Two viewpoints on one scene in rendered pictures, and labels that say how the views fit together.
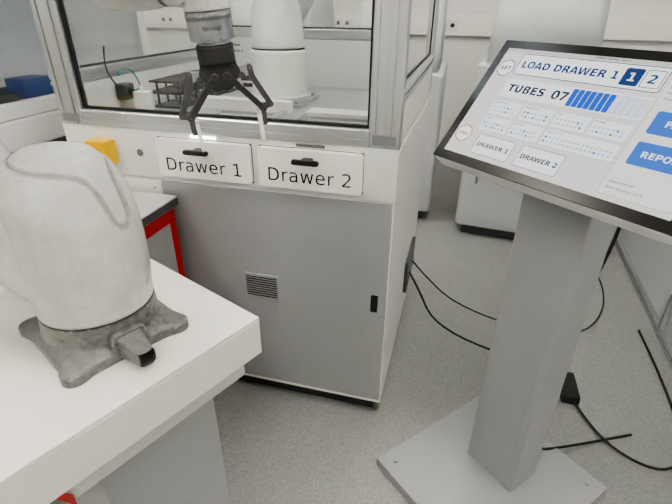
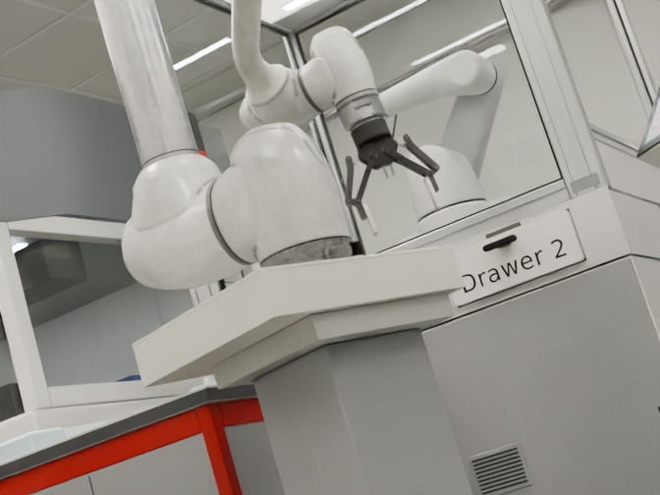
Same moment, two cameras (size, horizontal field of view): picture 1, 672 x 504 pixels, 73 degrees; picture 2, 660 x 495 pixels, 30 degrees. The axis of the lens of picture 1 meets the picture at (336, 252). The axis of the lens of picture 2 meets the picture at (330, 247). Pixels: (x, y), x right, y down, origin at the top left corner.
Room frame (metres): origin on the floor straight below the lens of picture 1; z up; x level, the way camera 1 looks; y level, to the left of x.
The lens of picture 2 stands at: (-1.34, -0.07, 0.48)
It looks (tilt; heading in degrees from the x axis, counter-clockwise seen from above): 12 degrees up; 11
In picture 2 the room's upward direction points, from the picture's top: 17 degrees counter-clockwise
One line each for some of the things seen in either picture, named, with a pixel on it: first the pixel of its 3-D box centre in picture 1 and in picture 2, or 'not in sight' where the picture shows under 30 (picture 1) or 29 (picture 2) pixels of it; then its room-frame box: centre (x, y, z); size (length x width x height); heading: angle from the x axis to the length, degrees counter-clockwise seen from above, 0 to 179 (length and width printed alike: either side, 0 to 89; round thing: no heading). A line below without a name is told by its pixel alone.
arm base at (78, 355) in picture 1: (108, 319); (317, 265); (0.54, 0.33, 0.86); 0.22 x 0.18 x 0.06; 49
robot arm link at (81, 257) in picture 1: (71, 228); (282, 192); (0.55, 0.35, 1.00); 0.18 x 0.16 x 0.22; 75
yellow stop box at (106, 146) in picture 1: (101, 151); not in sight; (1.34, 0.70, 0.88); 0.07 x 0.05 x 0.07; 75
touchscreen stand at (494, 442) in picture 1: (520, 348); not in sight; (0.90, -0.47, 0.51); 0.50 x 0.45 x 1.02; 124
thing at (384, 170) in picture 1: (279, 124); (478, 304); (1.72, 0.22, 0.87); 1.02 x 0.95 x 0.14; 75
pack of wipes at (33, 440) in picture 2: not in sight; (25, 448); (0.93, 1.10, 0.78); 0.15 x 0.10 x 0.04; 69
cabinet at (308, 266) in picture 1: (286, 238); (541, 488); (1.72, 0.21, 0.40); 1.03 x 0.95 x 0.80; 75
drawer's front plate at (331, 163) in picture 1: (309, 170); (511, 258); (1.19, 0.07, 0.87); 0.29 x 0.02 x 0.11; 75
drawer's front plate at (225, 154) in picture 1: (203, 160); not in sight; (1.27, 0.38, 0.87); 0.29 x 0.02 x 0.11; 75
